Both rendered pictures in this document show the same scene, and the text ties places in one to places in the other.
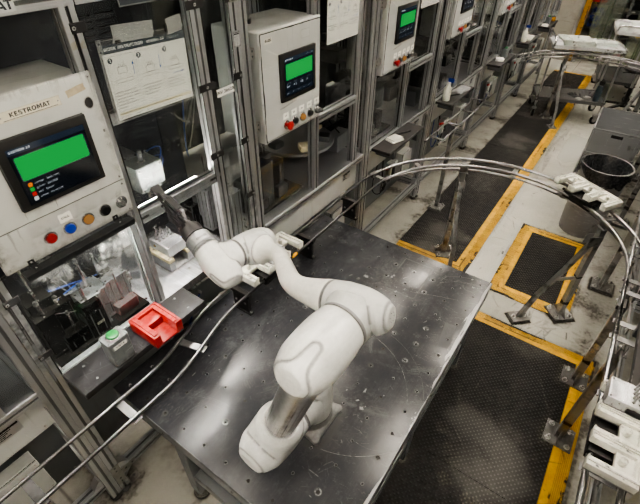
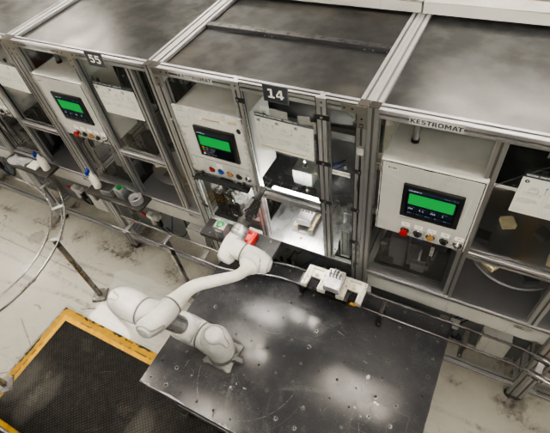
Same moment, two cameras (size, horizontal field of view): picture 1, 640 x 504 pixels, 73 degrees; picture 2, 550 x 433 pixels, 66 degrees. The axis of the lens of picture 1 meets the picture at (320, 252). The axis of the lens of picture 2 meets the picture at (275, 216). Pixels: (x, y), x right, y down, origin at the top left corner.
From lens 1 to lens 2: 1.88 m
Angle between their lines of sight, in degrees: 61
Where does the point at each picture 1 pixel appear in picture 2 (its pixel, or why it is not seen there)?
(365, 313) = (138, 317)
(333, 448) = (201, 372)
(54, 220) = (215, 164)
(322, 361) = (112, 302)
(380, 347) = (284, 397)
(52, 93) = (221, 119)
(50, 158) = (212, 143)
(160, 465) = not seen: hidden behind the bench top
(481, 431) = not seen: outside the picture
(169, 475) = not seen: hidden behind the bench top
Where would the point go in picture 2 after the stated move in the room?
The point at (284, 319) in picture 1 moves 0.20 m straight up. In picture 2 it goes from (300, 319) to (297, 302)
